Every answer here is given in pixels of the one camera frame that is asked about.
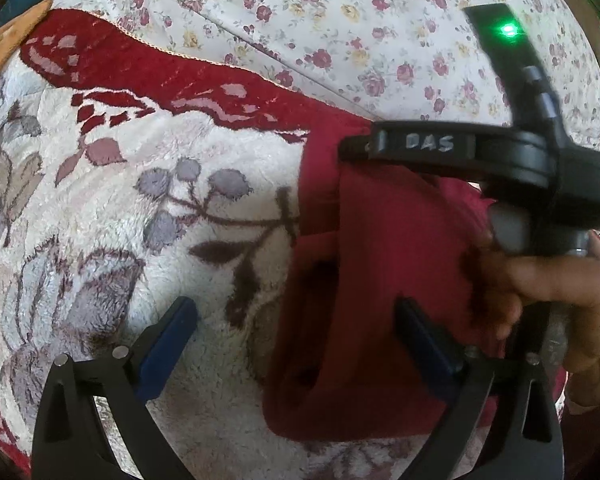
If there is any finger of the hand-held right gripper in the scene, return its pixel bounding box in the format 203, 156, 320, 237
339, 120, 481, 173

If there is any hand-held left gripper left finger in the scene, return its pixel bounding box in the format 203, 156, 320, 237
31, 296, 199, 480

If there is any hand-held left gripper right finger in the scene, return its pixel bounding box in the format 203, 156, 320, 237
394, 297, 565, 480

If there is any dark red fleece garment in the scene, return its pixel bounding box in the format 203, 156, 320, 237
264, 105, 566, 443

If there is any person's right forearm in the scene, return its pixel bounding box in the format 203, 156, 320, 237
555, 385, 600, 480

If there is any person's right hand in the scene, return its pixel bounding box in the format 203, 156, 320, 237
462, 232, 600, 407

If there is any floral bedsheet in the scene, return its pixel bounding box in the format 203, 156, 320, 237
45, 0, 600, 156

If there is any red and white plush blanket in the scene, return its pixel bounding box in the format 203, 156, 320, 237
0, 7, 566, 480

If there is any orange cloth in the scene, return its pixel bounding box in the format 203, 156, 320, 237
0, 0, 53, 103

